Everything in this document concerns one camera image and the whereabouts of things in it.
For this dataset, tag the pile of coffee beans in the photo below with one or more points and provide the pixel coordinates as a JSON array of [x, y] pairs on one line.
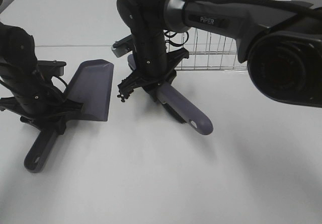
[[125, 91]]

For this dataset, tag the wire dish rack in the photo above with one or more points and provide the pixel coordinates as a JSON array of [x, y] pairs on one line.
[[207, 51]]

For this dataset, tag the grey plastic dustpan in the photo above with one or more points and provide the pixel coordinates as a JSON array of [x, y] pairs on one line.
[[90, 85]]

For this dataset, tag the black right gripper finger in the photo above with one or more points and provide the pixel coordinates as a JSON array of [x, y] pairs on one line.
[[151, 90], [134, 84]]

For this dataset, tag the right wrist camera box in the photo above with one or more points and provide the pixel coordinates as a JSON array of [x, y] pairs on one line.
[[123, 46]]

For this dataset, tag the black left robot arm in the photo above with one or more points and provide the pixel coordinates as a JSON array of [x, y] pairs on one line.
[[18, 49]]

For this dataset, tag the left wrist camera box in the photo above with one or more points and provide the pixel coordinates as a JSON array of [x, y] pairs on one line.
[[51, 68]]

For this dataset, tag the grey hand brush black bristles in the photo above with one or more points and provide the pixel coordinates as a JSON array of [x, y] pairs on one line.
[[182, 109]]

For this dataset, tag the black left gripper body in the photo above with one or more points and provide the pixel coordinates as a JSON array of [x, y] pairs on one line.
[[34, 95]]

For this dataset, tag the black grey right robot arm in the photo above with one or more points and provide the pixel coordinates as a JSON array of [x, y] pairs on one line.
[[279, 40]]

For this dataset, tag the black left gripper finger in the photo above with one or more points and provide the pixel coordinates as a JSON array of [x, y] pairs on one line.
[[60, 125], [71, 106]]

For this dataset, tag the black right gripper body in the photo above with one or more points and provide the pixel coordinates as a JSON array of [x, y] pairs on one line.
[[158, 70]]

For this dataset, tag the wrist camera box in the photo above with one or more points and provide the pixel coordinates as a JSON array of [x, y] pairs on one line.
[[51, 68], [123, 46]]

